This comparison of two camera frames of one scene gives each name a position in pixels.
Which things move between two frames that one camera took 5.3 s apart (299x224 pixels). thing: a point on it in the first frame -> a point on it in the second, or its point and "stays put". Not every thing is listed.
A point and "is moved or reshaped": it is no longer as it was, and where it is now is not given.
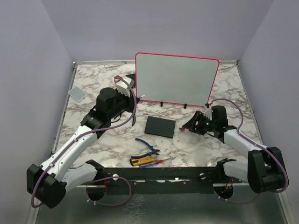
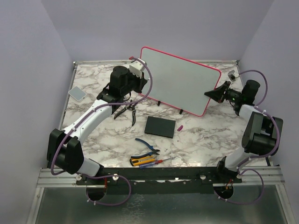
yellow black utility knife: x=137 y=161 stays put
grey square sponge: x=77 y=93 stays put
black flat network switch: x=161 y=127 stays put
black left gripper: x=130 y=100 -> x=141 y=81
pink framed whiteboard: x=175 y=80 is moved or reshaped
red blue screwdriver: x=157 y=162 stays put
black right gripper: x=191 y=124 -> x=217 y=94
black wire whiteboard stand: x=185 y=105 -> x=181 y=111
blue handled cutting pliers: x=153 y=150 stays put
